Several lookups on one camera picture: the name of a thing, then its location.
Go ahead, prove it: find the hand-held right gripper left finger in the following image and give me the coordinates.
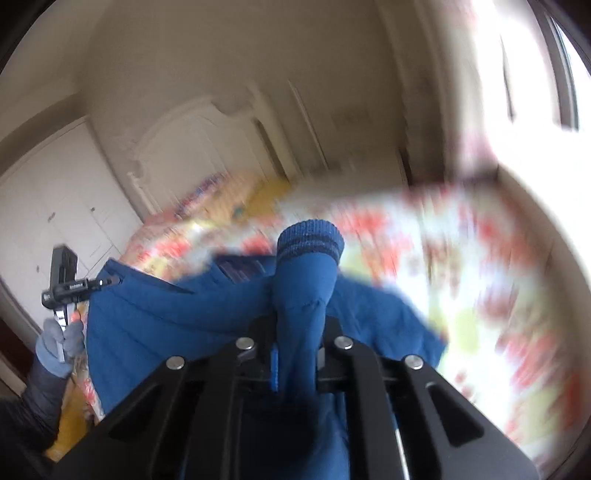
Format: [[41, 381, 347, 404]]
[[53, 323, 281, 480]]

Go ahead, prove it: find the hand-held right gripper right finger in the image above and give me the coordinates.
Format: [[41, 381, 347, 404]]
[[318, 318, 542, 480]]

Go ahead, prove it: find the blue quilted jacket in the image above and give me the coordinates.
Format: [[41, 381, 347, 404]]
[[85, 220, 448, 480]]

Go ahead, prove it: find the person's left forearm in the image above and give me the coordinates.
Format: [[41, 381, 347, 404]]
[[0, 357, 71, 462]]

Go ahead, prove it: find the person's left hand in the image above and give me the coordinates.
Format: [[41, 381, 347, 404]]
[[36, 318, 86, 378]]

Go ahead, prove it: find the white wardrobe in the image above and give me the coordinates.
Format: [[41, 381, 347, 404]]
[[0, 115, 145, 335]]

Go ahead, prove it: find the floral quilt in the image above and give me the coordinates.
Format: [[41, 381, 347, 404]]
[[122, 182, 589, 464]]

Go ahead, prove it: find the white bed headboard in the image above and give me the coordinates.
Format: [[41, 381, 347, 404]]
[[126, 79, 328, 215]]

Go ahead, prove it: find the printed curtain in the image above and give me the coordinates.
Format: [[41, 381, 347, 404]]
[[379, 0, 504, 185]]

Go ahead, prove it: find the window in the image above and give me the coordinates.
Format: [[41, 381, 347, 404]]
[[499, 0, 585, 136]]

